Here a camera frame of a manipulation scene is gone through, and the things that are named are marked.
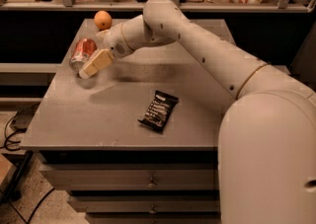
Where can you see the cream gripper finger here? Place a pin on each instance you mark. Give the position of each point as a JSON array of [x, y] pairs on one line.
[[100, 34], [100, 59]]

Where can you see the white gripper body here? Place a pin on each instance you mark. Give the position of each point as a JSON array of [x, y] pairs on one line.
[[114, 41]]

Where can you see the red coke can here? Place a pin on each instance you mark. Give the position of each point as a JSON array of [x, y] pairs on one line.
[[84, 48]]

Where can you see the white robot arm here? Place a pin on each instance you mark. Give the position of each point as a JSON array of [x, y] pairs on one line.
[[267, 139]]

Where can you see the orange fruit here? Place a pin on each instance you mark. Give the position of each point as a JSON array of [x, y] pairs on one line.
[[103, 20]]

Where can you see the black snack bar wrapper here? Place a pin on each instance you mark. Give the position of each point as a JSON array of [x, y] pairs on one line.
[[159, 111]]

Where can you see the grey drawer cabinet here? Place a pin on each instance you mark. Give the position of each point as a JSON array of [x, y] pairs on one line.
[[91, 145]]

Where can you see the top drawer knob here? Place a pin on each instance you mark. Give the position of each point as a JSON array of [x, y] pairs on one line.
[[152, 183]]

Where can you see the drawer knob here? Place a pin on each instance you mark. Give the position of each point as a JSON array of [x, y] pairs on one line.
[[152, 183], [152, 210]]

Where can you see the middle drawer knob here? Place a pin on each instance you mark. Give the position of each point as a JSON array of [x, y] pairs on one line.
[[152, 210]]

